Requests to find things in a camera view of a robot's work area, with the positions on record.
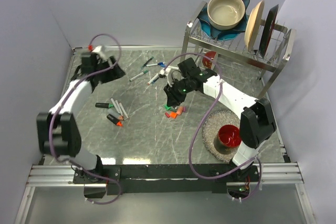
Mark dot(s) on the small red bowl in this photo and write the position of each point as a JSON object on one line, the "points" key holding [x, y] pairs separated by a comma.
{"points": [[208, 55]]}

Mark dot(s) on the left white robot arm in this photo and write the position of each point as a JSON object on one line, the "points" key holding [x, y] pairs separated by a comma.
{"points": [[58, 133]]}

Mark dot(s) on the red black mug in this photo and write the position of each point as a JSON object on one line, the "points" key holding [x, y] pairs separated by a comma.
{"points": [[227, 139]]}

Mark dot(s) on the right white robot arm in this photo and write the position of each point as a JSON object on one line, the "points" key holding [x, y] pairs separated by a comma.
{"points": [[257, 121]]}

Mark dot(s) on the black plate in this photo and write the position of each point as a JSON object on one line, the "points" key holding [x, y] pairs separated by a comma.
{"points": [[268, 29]]}

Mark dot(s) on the black base bar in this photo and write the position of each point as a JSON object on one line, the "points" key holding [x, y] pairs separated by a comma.
{"points": [[167, 178]]}

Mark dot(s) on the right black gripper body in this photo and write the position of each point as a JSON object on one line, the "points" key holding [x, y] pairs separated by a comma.
{"points": [[183, 86]]}

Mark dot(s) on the beige ceramic bowl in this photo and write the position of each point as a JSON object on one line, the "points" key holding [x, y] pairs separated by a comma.
{"points": [[225, 14]]}

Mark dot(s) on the black green highlighter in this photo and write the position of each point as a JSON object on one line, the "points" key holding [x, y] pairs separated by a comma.
{"points": [[104, 105]]}

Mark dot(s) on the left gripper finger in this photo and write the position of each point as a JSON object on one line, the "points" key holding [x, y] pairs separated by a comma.
{"points": [[116, 73], [112, 61]]}

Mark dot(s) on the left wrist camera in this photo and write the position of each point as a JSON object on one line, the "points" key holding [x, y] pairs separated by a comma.
{"points": [[99, 50]]}

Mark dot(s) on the green highlighter cap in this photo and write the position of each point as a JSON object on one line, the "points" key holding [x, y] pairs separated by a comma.
{"points": [[167, 107]]}

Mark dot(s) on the black orange highlighter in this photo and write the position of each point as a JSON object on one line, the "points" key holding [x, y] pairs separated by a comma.
{"points": [[114, 120]]}

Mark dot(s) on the steel dish rack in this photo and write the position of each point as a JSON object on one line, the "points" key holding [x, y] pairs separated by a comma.
{"points": [[247, 70]]}

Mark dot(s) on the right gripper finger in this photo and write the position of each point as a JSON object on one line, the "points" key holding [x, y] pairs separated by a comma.
{"points": [[179, 97], [171, 101]]}

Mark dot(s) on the beige plate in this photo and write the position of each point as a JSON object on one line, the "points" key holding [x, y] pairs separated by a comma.
{"points": [[253, 24]]}

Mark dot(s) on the orange highlighter cap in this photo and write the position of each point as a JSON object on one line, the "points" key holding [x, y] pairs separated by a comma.
{"points": [[173, 115]]}

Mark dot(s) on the speckled grey plate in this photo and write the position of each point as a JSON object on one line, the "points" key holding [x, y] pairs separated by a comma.
{"points": [[210, 128]]}

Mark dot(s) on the teal star shaped plate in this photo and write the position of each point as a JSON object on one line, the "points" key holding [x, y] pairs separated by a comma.
{"points": [[222, 35]]}

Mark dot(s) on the green capped marker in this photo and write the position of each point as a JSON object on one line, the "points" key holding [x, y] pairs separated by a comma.
{"points": [[138, 75], [113, 102]]}

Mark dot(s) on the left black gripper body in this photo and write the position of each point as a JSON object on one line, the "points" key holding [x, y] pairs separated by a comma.
{"points": [[102, 64]]}

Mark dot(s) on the blue capped white marker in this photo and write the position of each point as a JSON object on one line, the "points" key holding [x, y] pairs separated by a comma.
{"points": [[161, 64]]}

